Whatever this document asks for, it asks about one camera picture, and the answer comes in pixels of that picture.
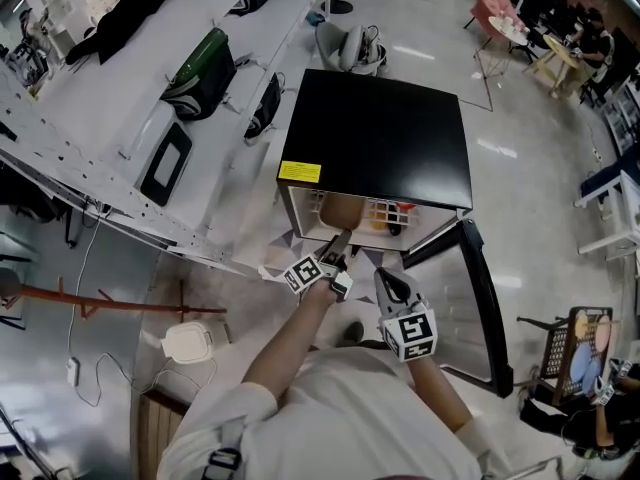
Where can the pink chair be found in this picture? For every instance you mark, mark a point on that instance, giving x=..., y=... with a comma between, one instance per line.
x=492, y=0

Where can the beige trash bin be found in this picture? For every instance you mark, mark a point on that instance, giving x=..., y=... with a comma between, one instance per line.
x=186, y=343

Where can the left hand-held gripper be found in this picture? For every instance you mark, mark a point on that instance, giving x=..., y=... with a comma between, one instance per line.
x=305, y=274

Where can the white metal shelving rack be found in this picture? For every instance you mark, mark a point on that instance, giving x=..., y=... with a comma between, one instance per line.
x=100, y=118

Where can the person's right forearm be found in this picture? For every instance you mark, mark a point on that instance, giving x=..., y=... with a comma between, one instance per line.
x=440, y=395

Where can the pale yellow plate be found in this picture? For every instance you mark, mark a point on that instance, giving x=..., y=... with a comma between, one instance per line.
x=581, y=324

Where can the black mini fridge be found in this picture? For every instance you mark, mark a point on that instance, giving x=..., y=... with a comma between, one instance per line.
x=380, y=133

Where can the white triangle-patterned table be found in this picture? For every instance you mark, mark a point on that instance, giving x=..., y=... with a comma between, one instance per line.
x=280, y=249

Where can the white bench table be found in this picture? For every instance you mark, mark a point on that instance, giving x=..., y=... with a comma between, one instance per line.
x=622, y=213

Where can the red apple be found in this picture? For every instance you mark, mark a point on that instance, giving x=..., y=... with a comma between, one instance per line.
x=405, y=207

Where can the white power strip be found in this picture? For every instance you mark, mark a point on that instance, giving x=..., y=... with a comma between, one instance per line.
x=73, y=372

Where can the dark green rice cooker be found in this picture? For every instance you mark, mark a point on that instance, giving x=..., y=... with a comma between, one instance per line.
x=200, y=75

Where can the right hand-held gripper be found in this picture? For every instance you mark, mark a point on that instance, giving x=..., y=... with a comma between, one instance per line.
x=410, y=335

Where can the pink plate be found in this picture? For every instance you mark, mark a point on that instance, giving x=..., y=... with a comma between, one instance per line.
x=603, y=332

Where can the white round side table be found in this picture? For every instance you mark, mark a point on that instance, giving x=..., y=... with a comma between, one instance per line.
x=507, y=25

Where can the beige oval plastic bowl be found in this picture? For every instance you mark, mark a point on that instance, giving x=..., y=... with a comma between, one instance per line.
x=340, y=210

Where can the blue plate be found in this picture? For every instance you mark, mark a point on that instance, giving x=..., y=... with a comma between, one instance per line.
x=595, y=380
x=580, y=365

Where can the dark eggplant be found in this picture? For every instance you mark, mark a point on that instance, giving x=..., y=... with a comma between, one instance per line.
x=395, y=228

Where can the black cloth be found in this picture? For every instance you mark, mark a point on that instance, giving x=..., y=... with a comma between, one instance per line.
x=125, y=20

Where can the white rice cooker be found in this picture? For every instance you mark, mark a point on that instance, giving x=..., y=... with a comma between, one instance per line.
x=162, y=158

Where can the person's dark shoe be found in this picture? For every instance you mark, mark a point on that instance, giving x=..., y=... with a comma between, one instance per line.
x=354, y=333

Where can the person's white shirt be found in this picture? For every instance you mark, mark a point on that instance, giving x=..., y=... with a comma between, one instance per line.
x=340, y=418

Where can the wooden slatted pallet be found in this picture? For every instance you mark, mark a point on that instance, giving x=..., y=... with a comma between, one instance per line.
x=155, y=438

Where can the yellow round table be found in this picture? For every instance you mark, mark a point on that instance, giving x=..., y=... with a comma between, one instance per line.
x=562, y=48

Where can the brown wooden coat rack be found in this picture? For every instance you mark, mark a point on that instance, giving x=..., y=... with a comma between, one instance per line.
x=125, y=305

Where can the person's left forearm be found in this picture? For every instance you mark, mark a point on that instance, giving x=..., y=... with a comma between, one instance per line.
x=287, y=343

